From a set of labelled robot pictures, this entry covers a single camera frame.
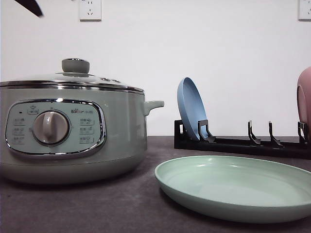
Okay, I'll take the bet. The green electric steamer pot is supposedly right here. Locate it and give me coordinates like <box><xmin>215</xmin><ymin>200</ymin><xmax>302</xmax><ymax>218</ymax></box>
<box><xmin>0</xmin><ymin>83</ymin><xmax>165</xmax><ymax>185</ymax></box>

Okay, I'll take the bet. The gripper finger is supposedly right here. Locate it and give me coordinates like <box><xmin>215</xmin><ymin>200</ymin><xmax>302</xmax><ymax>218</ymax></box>
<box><xmin>15</xmin><ymin>0</ymin><xmax>43</xmax><ymax>17</ymax></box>

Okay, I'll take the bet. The pink plate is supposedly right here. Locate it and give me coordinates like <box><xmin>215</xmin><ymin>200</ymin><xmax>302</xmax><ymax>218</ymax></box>
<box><xmin>297</xmin><ymin>67</ymin><xmax>311</xmax><ymax>141</ymax></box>

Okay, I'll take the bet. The white wall socket left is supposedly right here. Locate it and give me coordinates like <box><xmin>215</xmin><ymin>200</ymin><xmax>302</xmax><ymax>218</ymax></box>
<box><xmin>79</xmin><ymin>17</ymin><xmax>102</xmax><ymax>22</ymax></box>

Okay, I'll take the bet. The white wall socket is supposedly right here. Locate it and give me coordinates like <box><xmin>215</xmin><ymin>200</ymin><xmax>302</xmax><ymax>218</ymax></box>
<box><xmin>79</xmin><ymin>17</ymin><xmax>102</xmax><ymax>22</ymax></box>
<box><xmin>298</xmin><ymin>0</ymin><xmax>311</xmax><ymax>22</ymax></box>

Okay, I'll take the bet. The white wall socket right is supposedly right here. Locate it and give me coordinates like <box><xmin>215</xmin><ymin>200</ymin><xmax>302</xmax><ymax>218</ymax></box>
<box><xmin>298</xmin><ymin>0</ymin><xmax>311</xmax><ymax>22</ymax></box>

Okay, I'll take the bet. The green plate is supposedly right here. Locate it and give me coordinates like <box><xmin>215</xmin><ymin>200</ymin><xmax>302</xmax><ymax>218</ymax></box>
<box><xmin>155</xmin><ymin>155</ymin><xmax>311</xmax><ymax>224</ymax></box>

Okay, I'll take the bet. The glass steamer lid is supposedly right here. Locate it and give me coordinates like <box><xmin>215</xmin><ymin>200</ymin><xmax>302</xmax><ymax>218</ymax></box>
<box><xmin>0</xmin><ymin>58</ymin><xmax>144</xmax><ymax>93</ymax></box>

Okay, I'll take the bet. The blue plate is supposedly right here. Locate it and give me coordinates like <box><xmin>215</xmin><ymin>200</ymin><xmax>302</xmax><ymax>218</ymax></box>
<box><xmin>177</xmin><ymin>77</ymin><xmax>208</xmax><ymax>140</ymax></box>

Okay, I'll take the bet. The black dish rack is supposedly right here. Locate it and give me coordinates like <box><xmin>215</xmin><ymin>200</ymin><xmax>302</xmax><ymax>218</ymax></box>
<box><xmin>174</xmin><ymin>120</ymin><xmax>311</xmax><ymax>160</ymax></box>

